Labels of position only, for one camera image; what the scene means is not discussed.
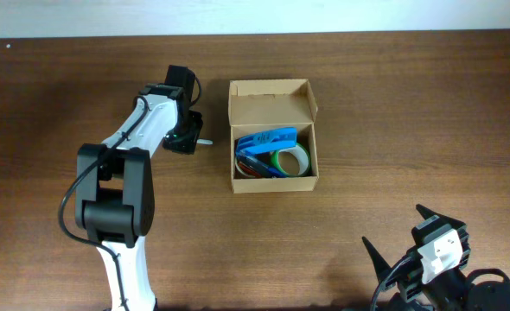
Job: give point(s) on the cardboard box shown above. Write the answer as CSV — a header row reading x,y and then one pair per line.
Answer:
x,y
267,104

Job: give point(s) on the blue pen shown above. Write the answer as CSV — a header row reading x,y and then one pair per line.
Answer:
x,y
259,167

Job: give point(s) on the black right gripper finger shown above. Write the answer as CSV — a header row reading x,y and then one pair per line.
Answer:
x,y
426,213
383,271

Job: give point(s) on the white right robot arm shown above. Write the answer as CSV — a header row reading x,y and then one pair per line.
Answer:
x,y
482,289

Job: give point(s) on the black silver marker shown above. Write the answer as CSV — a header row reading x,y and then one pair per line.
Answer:
x,y
205,142

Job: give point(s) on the blue plastic case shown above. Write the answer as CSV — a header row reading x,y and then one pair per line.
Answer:
x,y
266,141

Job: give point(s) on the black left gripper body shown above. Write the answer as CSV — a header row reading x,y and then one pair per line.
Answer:
x,y
185,141

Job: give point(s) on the orange black stapler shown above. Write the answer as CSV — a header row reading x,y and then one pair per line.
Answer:
x,y
248,170

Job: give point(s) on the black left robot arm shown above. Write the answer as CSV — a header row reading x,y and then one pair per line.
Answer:
x,y
114,192

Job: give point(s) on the green tape roll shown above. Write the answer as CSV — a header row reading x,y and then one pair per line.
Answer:
x,y
292,162

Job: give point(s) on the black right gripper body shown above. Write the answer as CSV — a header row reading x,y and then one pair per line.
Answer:
x,y
407,257

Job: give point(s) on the white tape roll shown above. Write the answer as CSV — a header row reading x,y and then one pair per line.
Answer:
x,y
242,172

